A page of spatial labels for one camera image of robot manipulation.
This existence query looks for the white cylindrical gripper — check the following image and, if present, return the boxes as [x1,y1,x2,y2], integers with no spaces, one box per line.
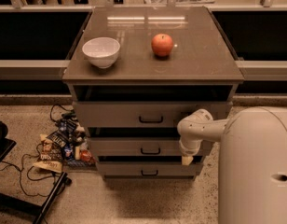
[179,139,201,166]

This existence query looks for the grey drawer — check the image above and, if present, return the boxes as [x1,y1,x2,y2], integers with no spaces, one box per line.
[87,136,214,157]
[73,101,232,128]
[97,162,203,177]

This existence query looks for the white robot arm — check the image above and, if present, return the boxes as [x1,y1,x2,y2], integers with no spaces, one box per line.
[177,106,287,224]

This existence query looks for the grey drawer cabinet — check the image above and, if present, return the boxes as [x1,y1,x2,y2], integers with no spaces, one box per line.
[63,7,243,166]

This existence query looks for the grey bottom drawer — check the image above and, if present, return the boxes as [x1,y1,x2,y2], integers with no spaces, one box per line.
[97,162,203,177]

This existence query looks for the grey top drawer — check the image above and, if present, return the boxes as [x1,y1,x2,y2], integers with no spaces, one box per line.
[73,101,232,128]

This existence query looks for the red snack packet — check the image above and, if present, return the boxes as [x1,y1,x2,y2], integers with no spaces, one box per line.
[80,150,95,164]

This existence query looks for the red apple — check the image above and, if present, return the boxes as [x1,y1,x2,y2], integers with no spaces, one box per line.
[151,34,173,57]

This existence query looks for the dark blue snack bag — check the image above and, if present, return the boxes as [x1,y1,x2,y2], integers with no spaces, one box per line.
[47,119,77,147]

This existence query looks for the tan chip bag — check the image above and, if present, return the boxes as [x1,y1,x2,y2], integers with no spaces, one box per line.
[33,134,62,174]

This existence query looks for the white ceramic bowl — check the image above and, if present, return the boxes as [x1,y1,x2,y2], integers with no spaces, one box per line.
[82,37,120,68]

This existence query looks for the black cable on floor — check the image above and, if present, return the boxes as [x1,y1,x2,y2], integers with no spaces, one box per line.
[0,104,73,199]

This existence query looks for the black stand frame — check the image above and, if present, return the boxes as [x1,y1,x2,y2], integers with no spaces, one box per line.
[0,120,72,224]

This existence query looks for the grey horizontal rail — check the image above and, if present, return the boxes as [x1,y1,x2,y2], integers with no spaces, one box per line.
[0,60,70,80]

